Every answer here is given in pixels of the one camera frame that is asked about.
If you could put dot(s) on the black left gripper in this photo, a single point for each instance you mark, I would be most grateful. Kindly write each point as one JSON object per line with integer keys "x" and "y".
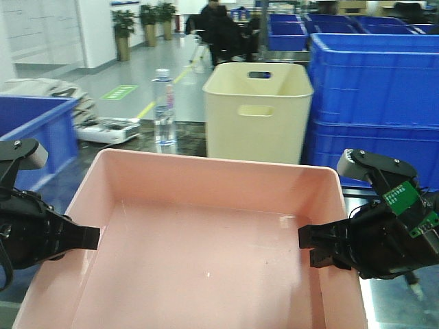
{"x": 33, "y": 232}

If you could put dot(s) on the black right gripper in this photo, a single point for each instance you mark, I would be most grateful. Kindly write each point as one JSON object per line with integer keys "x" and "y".
{"x": 380, "y": 246}

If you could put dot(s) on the pink plastic bin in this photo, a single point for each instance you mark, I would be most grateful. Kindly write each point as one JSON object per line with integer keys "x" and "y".
{"x": 191, "y": 242}

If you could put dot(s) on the small blue bin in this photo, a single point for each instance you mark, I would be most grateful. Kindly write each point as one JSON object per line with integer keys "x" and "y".
{"x": 287, "y": 36}

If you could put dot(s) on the green circuit board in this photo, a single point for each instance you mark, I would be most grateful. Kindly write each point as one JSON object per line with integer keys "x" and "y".
{"x": 414, "y": 211}

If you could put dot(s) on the white remote controller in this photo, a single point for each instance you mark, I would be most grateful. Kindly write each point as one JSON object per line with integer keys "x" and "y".
{"x": 108, "y": 130}

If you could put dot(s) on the blue crate left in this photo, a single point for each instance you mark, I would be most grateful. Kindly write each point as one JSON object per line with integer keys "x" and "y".
{"x": 50, "y": 121}

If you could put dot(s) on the grey cloth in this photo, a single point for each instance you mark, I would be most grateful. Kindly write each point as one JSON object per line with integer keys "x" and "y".
{"x": 83, "y": 112}

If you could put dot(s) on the cream plastic basket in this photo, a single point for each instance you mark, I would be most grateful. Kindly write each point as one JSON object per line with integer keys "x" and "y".
{"x": 257, "y": 111}

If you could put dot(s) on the large blue crate top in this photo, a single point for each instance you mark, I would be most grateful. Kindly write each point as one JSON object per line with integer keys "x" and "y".
{"x": 377, "y": 79}

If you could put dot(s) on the clear water bottle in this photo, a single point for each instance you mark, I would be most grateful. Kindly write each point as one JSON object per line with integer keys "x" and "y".
{"x": 164, "y": 111}

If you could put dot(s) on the potted plant left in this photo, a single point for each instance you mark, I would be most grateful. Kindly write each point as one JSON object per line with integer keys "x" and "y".
{"x": 123, "y": 25}

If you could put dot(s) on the potted plant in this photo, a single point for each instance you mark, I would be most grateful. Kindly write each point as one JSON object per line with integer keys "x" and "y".
{"x": 166, "y": 11}
{"x": 148, "y": 16}
{"x": 123, "y": 25}

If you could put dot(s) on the potted plant middle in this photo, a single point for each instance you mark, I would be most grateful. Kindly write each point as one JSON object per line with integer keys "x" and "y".
{"x": 148, "y": 16}

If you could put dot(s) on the person in black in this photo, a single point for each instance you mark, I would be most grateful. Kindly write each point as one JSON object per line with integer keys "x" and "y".
{"x": 225, "y": 38}

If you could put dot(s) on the potted plant right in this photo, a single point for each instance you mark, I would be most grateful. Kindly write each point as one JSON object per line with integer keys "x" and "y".
{"x": 166, "y": 11}

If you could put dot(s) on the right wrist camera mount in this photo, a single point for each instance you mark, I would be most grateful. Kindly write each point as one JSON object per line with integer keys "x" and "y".
{"x": 382, "y": 172}

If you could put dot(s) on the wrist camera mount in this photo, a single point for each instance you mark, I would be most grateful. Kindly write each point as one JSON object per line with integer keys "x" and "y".
{"x": 382, "y": 172}
{"x": 21, "y": 154}

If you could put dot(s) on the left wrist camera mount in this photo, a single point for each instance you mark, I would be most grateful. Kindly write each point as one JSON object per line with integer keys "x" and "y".
{"x": 21, "y": 154}

